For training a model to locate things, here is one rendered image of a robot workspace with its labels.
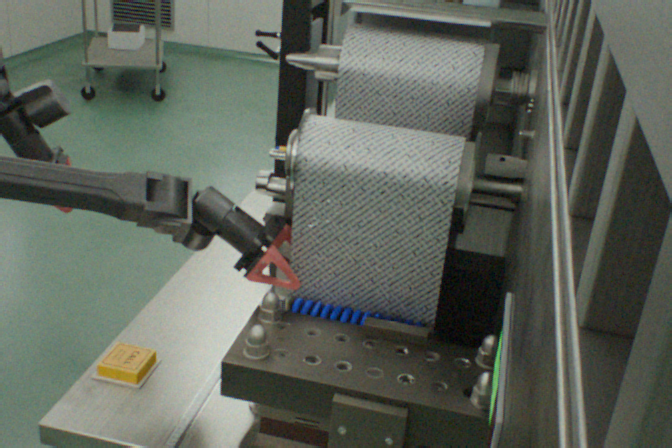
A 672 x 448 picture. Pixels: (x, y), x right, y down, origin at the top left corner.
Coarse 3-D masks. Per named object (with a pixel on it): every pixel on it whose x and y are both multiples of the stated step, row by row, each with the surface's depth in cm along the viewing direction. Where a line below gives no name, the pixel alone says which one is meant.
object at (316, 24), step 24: (288, 0) 139; (312, 0) 142; (288, 24) 141; (312, 24) 147; (288, 48) 143; (312, 48) 149; (288, 72) 145; (312, 72) 152; (288, 96) 146; (312, 96) 156; (288, 120) 148
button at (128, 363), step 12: (120, 348) 127; (132, 348) 127; (144, 348) 127; (108, 360) 123; (120, 360) 124; (132, 360) 124; (144, 360) 124; (156, 360) 128; (108, 372) 122; (120, 372) 122; (132, 372) 121; (144, 372) 124
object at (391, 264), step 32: (320, 224) 118; (352, 224) 117; (384, 224) 115; (416, 224) 114; (448, 224) 113; (320, 256) 120; (352, 256) 119; (384, 256) 117; (416, 256) 116; (320, 288) 122; (352, 288) 121; (384, 288) 120; (416, 288) 118; (416, 320) 121
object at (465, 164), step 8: (472, 144) 114; (464, 152) 112; (472, 152) 112; (464, 160) 111; (464, 168) 111; (464, 176) 111; (456, 184) 111; (464, 184) 111; (456, 192) 111; (464, 192) 111; (456, 200) 112; (464, 200) 112; (456, 208) 113; (456, 216) 115
